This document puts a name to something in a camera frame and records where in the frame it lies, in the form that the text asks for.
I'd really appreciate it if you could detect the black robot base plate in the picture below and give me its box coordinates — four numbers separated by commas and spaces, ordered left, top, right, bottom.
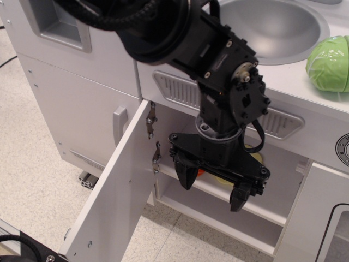
0, 230, 69, 262

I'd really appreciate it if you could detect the lower metal door hinge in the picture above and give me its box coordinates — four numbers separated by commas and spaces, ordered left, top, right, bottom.
152, 141, 162, 175

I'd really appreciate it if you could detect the metal door hinge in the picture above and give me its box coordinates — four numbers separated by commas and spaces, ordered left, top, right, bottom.
152, 141, 162, 175
146, 102, 158, 139

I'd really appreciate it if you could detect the grey vent panel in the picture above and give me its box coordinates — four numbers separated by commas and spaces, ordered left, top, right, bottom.
152, 70, 305, 140

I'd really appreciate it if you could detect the grey recessed dispenser panel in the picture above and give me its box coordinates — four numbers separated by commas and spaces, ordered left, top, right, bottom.
19, 1, 92, 53

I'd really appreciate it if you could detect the green toy cabbage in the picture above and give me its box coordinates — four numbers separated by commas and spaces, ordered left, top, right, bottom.
305, 35, 348, 93

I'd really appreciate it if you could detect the upper metal door hinge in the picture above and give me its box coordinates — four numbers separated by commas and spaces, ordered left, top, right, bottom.
146, 102, 158, 139

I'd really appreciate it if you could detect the black floor cable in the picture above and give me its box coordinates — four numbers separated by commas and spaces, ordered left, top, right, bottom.
0, 24, 18, 68

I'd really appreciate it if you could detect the white cabinet door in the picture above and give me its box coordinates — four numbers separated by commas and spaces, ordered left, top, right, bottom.
59, 100, 155, 261

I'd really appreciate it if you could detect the silver round sink basin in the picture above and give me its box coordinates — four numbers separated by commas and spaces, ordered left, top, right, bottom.
220, 0, 330, 66

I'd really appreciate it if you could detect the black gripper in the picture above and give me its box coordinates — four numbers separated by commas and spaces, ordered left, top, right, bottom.
169, 133, 270, 212

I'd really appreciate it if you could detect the yellow scalloped toy plate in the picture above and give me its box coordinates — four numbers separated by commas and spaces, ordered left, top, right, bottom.
212, 144, 263, 186

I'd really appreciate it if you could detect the silver fridge door handle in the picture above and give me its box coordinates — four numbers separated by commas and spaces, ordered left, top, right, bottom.
112, 106, 128, 145

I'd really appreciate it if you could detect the white toy kitchen cabinet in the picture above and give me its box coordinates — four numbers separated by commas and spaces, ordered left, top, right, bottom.
1, 1, 348, 261

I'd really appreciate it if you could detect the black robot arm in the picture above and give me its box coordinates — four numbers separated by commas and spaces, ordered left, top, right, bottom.
58, 1, 270, 212

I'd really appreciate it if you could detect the black oven dial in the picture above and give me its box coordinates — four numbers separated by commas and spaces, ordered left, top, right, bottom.
335, 134, 349, 166

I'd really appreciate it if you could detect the black braided cable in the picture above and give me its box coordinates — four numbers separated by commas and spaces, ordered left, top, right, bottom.
0, 234, 43, 262

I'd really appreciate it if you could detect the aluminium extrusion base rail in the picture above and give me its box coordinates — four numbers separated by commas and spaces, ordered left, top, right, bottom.
79, 171, 99, 190

